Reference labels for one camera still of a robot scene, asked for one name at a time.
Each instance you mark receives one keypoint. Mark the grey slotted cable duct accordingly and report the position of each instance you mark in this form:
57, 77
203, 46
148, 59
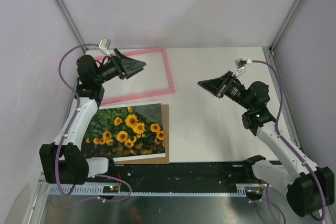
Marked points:
113, 190

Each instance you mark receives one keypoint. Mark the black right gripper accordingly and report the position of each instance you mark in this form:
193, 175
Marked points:
219, 86

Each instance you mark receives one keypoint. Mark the left aluminium corner post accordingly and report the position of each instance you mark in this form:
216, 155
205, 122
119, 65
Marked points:
61, 5

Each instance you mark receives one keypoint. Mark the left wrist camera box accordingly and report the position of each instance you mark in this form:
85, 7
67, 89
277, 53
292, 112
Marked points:
104, 45

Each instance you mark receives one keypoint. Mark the aluminium corner post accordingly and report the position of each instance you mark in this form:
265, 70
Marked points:
289, 18
61, 5

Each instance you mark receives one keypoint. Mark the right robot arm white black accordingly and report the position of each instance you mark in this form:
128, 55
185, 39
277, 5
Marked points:
306, 186

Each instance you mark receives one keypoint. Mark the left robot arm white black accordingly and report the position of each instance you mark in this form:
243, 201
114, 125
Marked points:
62, 160

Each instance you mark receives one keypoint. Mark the pink wooden picture frame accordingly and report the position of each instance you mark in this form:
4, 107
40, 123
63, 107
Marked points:
155, 80

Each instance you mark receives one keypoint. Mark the sunflower photo print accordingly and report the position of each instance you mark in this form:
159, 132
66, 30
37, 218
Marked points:
126, 133

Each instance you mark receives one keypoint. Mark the brown cardboard backing board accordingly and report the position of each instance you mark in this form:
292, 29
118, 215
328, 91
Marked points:
158, 160

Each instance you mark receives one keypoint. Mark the right aluminium corner post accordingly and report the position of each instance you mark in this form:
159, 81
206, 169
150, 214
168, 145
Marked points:
289, 18

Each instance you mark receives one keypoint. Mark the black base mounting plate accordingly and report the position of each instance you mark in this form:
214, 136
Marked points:
204, 177

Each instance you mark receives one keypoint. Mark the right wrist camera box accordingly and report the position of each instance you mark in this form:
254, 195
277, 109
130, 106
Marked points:
240, 66

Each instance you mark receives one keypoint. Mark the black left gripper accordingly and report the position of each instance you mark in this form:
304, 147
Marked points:
125, 67

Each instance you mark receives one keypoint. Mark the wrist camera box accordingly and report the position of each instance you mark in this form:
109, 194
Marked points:
240, 66
104, 45

